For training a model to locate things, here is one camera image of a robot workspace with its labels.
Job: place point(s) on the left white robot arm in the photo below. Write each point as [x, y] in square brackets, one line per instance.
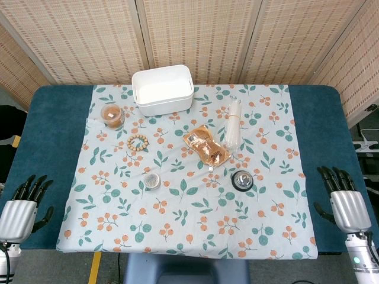
[6, 261]

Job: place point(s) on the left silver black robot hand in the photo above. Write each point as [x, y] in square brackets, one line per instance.
[16, 213]

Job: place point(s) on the brown sauce pouch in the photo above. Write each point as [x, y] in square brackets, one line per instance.
[206, 146]

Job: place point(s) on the bundle of white straws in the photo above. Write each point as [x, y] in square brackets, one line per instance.
[233, 124]

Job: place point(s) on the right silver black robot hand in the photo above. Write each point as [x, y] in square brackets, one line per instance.
[349, 211]

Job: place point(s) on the floral patterned tablecloth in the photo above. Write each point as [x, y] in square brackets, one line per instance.
[189, 177]

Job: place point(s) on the small clear round container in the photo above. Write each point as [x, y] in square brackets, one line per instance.
[152, 181]

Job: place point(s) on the bamboo folding screen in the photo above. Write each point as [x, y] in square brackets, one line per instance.
[189, 40]

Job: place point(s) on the clear jar with brown contents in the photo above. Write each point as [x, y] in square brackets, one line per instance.
[112, 116]

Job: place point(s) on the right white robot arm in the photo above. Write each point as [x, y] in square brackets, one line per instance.
[362, 257]

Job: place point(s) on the shiny silver metal bowl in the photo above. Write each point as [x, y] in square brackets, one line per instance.
[242, 180]

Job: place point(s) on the white plastic storage box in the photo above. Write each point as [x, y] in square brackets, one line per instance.
[163, 88]

